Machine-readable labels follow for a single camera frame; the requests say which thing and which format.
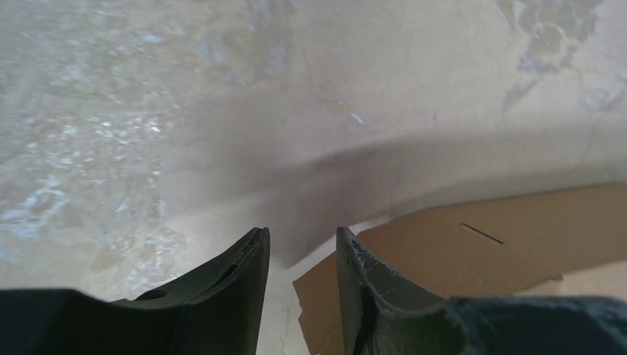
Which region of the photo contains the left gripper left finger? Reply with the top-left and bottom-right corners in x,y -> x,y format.
1,228 -> 270,354

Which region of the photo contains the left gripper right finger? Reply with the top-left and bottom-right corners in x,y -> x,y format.
336,227 -> 626,354

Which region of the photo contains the brown cardboard box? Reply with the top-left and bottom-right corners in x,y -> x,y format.
294,183 -> 626,354

